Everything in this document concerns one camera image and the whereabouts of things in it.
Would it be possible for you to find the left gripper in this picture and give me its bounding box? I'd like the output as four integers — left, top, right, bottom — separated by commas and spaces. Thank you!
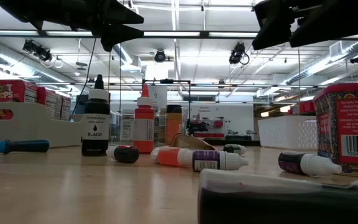
26, 0, 145, 53

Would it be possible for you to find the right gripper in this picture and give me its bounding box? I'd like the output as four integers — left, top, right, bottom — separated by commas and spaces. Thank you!
252, 0, 358, 50

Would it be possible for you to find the pink cereal box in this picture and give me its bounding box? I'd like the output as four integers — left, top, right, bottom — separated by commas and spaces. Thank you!
56, 95, 72, 121

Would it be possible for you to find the orange food colour bottle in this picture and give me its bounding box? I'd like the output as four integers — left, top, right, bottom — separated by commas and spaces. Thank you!
133, 83, 156, 154

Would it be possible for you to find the white spice jar white lid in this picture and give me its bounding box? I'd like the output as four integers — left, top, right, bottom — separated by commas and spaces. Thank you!
119, 108, 135, 146

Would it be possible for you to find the red smoked paprika tin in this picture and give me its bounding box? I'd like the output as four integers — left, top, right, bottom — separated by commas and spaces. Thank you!
313, 81, 358, 175

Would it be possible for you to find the orange spice jar black lid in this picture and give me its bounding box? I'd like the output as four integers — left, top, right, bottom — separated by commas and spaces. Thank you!
165, 105, 183, 146

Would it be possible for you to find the black food colour bottle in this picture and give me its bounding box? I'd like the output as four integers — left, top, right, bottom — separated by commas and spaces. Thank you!
81, 73, 111, 157

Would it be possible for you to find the orange dropper bottle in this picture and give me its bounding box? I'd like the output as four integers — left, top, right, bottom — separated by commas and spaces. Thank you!
155, 146, 194, 168

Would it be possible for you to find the dark purple dropper bottle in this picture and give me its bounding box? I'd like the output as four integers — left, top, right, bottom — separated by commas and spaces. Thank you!
277, 151, 344, 179

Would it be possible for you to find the dark green dropper bottle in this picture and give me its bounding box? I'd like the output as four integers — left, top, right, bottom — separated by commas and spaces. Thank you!
222, 143, 247, 156

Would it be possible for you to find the purple label dropper bottle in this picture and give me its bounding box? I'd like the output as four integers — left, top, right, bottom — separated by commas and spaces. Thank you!
192, 149, 250, 172

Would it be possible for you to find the red storage bin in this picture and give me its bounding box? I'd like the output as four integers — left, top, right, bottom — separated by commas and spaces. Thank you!
292, 100, 316, 115

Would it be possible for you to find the white perforated plastic basket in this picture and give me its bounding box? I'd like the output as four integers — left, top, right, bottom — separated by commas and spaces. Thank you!
257, 114, 321, 151

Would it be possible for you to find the clear plastic bin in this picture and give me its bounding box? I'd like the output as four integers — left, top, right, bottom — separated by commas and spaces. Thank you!
109, 105, 189, 147

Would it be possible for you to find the shelf with red bins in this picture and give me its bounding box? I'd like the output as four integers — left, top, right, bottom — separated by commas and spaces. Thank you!
191, 118, 226, 138

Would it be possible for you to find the tan paper packet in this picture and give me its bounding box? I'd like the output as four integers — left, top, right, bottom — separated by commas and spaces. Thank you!
170, 133, 217, 151

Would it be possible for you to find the blue tube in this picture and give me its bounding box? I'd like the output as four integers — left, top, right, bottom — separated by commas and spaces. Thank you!
0, 139, 50, 155

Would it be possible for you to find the dark bottle red cap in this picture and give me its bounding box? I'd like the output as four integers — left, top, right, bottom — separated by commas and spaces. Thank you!
197, 169, 358, 224

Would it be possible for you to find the black metal frame stand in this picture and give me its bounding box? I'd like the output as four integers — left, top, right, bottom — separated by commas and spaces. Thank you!
141, 78, 192, 138

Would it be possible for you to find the grey plastic bin with handle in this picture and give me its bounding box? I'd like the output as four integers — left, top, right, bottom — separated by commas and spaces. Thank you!
0, 101, 86, 149

